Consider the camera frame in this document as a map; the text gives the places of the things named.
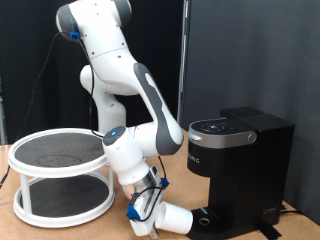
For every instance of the black fabric backdrop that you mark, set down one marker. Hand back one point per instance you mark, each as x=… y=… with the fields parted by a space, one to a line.
x=13 y=66

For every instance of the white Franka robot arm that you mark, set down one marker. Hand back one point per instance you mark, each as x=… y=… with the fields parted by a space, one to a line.
x=126 y=156

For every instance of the blue mounted wrist camera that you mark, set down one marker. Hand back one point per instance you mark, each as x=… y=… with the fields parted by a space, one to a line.
x=164 y=182

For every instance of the grey fabric backdrop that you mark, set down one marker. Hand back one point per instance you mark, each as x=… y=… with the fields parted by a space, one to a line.
x=293 y=66

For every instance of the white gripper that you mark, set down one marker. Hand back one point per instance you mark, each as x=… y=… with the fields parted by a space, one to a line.
x=145 y=218

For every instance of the grey vertical metal pole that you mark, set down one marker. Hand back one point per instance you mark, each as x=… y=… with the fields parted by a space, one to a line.
x=181 y=83

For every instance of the white ceramic mug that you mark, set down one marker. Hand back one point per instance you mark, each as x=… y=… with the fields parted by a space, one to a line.
x=175 y=218

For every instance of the white two-tier turntable rack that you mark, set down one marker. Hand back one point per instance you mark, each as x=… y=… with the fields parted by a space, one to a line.
x=50 y=150

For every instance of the grey frame post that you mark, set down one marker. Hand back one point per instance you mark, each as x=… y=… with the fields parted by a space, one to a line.
x=2 y=123

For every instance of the black Keurig coffee machine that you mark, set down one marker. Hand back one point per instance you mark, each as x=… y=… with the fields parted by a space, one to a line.
x=253 y=166

